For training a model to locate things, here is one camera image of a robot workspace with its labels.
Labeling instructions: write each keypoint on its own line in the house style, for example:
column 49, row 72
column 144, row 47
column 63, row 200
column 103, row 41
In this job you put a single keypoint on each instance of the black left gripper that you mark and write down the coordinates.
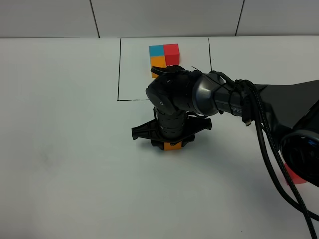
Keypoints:
column 182, row 126

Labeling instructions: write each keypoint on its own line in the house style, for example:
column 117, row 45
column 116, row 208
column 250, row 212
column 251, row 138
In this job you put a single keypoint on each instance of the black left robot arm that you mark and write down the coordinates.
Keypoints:
column 184, row 100

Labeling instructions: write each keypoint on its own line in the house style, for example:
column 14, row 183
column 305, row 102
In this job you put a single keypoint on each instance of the orange template block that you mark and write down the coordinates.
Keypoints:
column 158, row 61

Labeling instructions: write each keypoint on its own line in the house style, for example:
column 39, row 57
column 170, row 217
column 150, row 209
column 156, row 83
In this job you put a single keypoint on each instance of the red template block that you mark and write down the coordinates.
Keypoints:
column 172, row 54

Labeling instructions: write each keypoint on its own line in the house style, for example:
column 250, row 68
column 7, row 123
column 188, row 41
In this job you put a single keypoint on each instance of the blue template block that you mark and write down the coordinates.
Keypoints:
column 156, row 50

